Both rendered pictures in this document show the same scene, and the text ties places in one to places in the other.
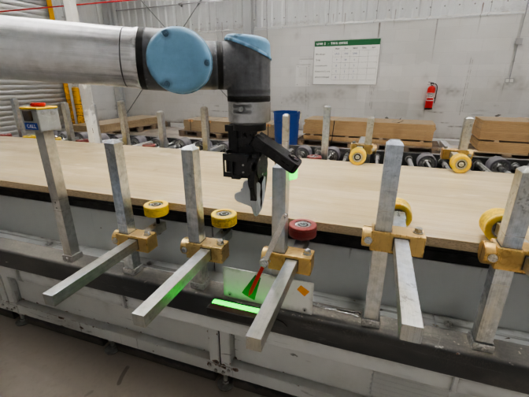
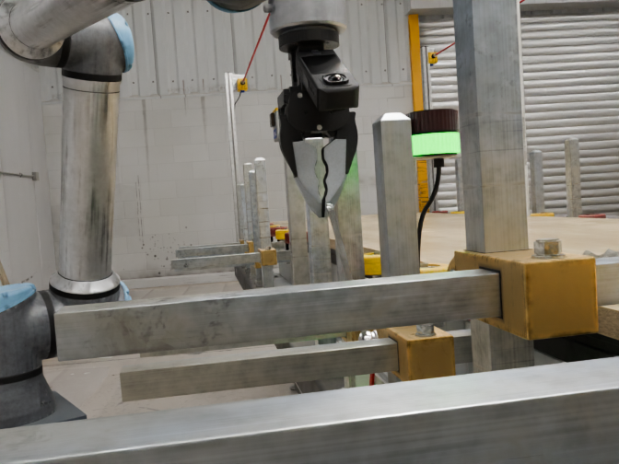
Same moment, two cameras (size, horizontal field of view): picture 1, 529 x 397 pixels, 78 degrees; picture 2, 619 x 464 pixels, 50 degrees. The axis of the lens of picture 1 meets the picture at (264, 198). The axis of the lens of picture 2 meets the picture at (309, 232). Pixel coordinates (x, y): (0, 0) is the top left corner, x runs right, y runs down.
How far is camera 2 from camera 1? 0.78 m
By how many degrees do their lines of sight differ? 63
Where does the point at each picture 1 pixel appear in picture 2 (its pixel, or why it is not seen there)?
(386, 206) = (471, 171)
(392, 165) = (463, 44)
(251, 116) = (275, 15)
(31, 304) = not seen: hidden behind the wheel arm
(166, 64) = not seen: outside the picture
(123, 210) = (311, 248)
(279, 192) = (379, 178)
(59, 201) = (292, 241)
